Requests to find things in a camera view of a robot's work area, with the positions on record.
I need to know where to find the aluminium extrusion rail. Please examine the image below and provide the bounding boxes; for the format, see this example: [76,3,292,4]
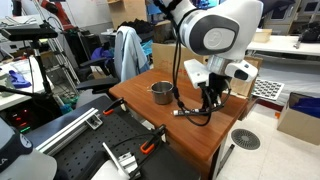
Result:
[101,141,142,180]
[34,106,104,157]

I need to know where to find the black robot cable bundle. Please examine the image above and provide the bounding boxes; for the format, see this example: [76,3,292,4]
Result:
[170,9,234,128]

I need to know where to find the black perforated breadboard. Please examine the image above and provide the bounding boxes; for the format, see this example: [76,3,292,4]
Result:
[24,94,202,180]

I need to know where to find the grey metal table leg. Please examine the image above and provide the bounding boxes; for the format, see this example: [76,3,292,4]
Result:
[215,143,236,180]

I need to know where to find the white wrist camera mount plate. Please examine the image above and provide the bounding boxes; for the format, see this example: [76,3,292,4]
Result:
[183,58,215,90]

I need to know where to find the cardboard panel with orange print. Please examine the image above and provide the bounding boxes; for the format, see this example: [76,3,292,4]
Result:
[151,42,265,99]

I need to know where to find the orange and black bar clamp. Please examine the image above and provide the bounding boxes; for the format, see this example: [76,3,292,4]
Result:
[139,124,168,155]
[102,96,126,116]

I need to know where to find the round metal floor drain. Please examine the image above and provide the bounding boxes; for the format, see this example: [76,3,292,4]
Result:
[230,128,262,151]

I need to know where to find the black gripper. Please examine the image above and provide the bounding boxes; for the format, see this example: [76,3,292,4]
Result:
[199,72,232,113]

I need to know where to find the black and white marker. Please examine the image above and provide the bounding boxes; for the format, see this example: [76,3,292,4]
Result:
[171,107,210,117]

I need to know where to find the blue cloth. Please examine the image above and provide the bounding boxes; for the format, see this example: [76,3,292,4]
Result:
[7,69,33,90]

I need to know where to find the large brown cardboard box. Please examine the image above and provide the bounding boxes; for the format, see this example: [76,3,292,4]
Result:
[107,0,150,30]

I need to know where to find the black dotted calibration board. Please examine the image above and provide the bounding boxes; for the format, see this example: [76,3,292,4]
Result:
[251,77,286,102]

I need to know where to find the black office chair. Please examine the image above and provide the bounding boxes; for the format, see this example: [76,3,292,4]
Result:
[75,57,122,95]

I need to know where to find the black stereo camera bar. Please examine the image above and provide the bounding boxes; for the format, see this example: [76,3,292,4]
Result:
[0,26,60,42]

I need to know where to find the cardboard box with blue contents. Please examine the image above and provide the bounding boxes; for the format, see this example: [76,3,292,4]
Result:
[276,91,320,146]

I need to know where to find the black camera stand pole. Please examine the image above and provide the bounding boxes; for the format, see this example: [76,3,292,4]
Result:
[30,39,54,98]

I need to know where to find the small steel bowl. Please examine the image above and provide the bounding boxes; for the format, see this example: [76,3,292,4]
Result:
[147,80,175,106]

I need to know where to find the small light wooden box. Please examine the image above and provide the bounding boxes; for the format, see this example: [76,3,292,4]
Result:
[252,28,273,44]

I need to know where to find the light blue jacket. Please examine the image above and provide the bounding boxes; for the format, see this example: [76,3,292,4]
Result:
[113,25,151,83]

